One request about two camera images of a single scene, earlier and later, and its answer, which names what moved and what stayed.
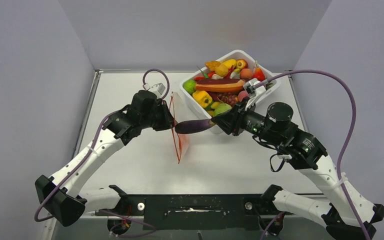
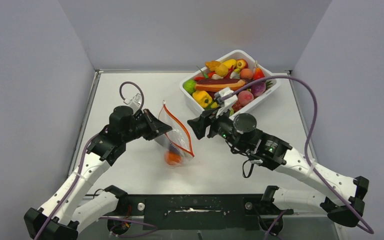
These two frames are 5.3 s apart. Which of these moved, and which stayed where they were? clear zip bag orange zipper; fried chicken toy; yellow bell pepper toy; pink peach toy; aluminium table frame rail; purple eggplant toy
Moved: clear zip bag orange zipper; purple eggplant toy
Stayed: aluminium table frame rail; yellow bell pepper toy; fried chicken toy; pink peach toy
